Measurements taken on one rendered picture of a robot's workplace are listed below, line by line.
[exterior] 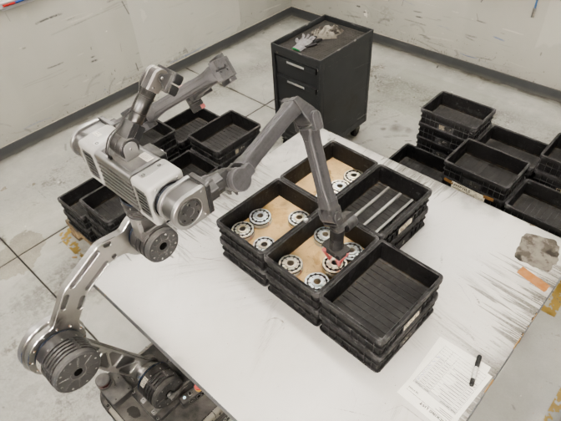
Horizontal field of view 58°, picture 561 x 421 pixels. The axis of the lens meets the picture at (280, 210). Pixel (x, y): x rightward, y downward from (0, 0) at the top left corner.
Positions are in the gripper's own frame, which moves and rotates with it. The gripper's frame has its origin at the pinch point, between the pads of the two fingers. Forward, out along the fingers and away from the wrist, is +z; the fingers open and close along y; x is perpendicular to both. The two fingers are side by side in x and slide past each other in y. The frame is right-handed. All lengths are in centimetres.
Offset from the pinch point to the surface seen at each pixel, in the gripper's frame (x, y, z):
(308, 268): 6.3, 8.7, 6.4
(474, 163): -145, 10, 37
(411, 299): -9.9, -31.3, 5.6
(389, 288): -8.4, -22.0, 5.8
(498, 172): -147, -5, 37
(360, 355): 18.0, -29.4, 15.8
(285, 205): -14.7, 43.6, 6.4
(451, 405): 10, -64, 18
